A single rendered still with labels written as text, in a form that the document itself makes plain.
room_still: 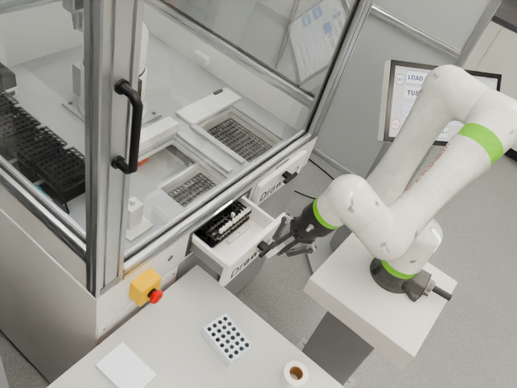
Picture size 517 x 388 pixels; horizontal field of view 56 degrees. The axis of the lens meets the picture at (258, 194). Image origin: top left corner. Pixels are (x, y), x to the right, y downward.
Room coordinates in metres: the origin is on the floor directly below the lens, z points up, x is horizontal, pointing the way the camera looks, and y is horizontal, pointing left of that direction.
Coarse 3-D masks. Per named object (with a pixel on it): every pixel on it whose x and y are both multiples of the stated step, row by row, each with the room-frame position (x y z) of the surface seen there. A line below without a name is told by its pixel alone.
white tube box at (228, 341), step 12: (216, 324) 0.72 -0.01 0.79; (228, 324) 0.74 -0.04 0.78; (204, 336) 0.69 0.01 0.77; (216, 336) 0.68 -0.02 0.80; (228, 336) 0.70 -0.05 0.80; (240, 336) 0.71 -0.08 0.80; (216, 348) 0.66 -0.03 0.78; (228, 348) 0.66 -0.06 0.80; (240, 348) 0.68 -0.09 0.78; (228, 360) 0.63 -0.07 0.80
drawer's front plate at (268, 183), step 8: (304, 152) 1.41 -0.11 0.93; (296, 160) 1.36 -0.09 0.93; (280, 168) 1.29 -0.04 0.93; (288, 168) 1.32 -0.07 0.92; (272, 176) 1.23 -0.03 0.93; (280, 176) 1.28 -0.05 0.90; (264, 184) 1.18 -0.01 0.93; (272, 184) 1.24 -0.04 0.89; (256, 192) 1.17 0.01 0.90; (272, 192) 1.27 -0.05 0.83; (256, 200) 1.17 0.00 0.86; (264, 200) 1.22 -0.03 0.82
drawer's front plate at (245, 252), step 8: (280, 216) 1.07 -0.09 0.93; (272, 224) 1.02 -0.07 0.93; (264, 232) 0.98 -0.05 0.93; (272, 232) 1.02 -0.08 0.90; (256, 240) 0.94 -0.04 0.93; (264, 240) 0.98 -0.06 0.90; (272, 240) 1.05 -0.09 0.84; (248, 248) 0.90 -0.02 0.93; (256, 248) 0.95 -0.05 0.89; (232, 256) 0.86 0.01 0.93; (240, 256) 0.87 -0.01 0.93; (248, 256) 0.92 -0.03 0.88; (256, 256) 0.97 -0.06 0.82; (232, 264) 0.83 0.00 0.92; (240, 264) 0.88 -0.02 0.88; (224, 272) 0.83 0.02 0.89; (224, 280) 0.82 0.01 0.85
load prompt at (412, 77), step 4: (408, 72) 1.79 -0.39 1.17; (412, 72) 1.80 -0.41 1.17; (416, 72) 1.81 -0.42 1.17; (420, 72) 1.82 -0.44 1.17; (424, 72) 1.82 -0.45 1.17; (428, 72) 1.83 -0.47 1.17; (408, 76) 1.78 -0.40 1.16; (412, 76) 1.79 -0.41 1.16; (416, 76) 1.80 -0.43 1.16; (420, 76) 1.81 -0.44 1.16; (424, 76) 1.82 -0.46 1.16; (408, 80) 1.78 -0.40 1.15; (412, 80) 1.78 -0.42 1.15; (416, 80) 1.79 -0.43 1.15; (420, 80) 1.80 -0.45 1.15; (412, 84) 1.78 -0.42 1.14; (416, 84) 1.78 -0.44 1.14; (420, 84) 1.79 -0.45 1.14
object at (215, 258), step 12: (252, 204) 1.11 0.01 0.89; (252, 216) 1.10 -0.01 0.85; (264, 216) 1.08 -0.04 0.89; (240, 228) 1.05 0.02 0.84; (252, 228) 1.07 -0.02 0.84; (264, 228) 1.08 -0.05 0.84; (192, 240) 0.90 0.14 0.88; (240, 240) 1.00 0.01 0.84; (192, 252) 0.90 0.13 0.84; (204, 252) 0.88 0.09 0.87; (216, 252) 0.93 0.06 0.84; (228, 252) 0.94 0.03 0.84; (216, 264) 0.86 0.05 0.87
